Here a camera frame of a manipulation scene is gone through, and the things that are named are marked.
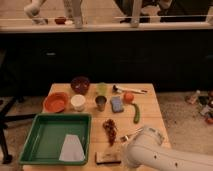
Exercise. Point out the blue sponge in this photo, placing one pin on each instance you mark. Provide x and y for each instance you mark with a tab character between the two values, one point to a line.
116	104

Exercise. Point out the small red bowl background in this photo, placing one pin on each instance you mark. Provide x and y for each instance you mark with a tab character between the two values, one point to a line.
60	20

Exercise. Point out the orange tomato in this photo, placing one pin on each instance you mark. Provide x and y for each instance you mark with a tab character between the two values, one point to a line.
128	97

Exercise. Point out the white folded cloth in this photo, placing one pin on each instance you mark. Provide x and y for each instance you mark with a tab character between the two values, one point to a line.
72	150

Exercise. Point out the white paper cup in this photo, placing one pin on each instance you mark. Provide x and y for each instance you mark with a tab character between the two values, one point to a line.
78	102

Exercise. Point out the white handled brush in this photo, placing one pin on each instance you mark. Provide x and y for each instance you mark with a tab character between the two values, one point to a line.
120	89

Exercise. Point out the green plastic tray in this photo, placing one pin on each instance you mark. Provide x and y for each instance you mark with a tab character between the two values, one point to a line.
46	137

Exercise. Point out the dark maroon bowl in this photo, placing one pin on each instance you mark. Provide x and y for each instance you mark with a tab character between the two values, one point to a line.
80	85

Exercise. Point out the metal cup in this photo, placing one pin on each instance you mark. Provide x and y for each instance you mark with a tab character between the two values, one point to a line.
101	102

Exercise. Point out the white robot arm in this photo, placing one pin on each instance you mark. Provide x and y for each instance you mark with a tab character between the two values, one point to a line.
145	148

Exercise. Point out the green translucent cup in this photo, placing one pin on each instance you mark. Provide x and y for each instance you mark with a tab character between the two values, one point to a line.
101	88

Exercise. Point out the silver fork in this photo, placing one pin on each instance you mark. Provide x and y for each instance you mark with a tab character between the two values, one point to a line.
128	136

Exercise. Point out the orange bowl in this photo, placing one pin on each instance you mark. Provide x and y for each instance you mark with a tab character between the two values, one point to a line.
55	102

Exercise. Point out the black office chair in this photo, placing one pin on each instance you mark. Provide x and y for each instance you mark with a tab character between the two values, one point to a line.
4	119

